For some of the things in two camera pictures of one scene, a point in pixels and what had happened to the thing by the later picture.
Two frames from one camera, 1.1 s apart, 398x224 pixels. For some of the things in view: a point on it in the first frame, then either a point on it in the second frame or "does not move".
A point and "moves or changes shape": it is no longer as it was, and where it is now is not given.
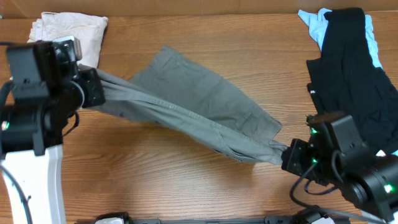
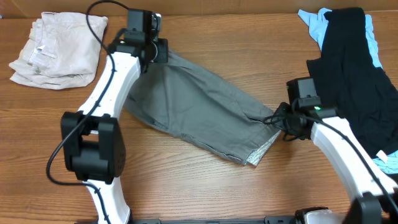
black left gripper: (88, 77) to (162, 44)
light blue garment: (314, 19) does not move
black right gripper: (296, 160) to (300, 134)
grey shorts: (178, 93) moves or changes shape
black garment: (347, 79) does not move
